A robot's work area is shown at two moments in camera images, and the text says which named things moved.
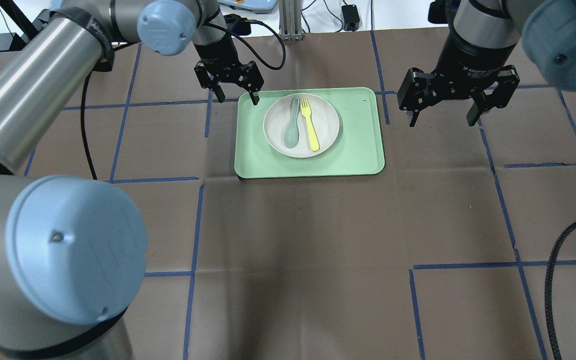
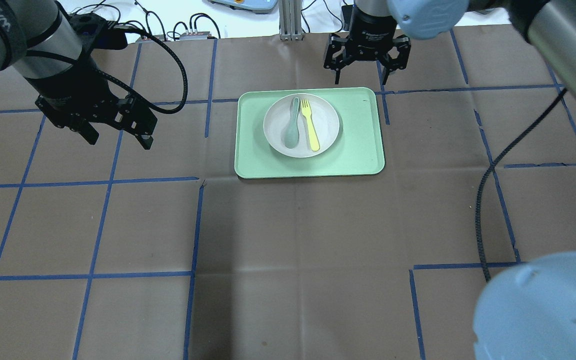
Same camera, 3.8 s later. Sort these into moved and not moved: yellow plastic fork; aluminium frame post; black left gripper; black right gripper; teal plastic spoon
Moved: black right gripper; black left gripper
Not moved: aluminium frame post; yellow plastic fork; teal plastic spoon
